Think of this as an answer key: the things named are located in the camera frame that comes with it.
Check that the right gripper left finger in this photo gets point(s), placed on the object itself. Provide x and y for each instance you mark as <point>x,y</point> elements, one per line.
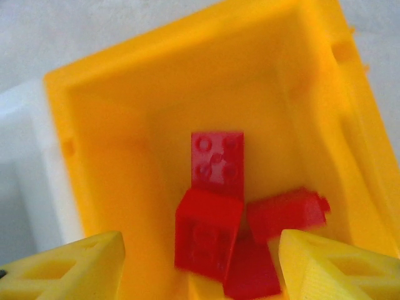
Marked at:
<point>62,275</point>

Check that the yellow plastic bin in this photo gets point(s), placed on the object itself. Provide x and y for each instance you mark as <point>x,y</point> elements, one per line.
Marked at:
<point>156,109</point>

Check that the red lego brick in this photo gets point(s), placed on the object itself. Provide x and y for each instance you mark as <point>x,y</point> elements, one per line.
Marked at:
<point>287,212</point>
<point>217,162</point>
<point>206,231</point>
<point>253,272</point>

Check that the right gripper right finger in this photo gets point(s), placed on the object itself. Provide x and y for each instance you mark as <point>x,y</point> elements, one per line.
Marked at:
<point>337,272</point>

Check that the white plastic bin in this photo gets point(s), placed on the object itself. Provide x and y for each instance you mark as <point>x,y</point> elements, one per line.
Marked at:
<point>25,140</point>

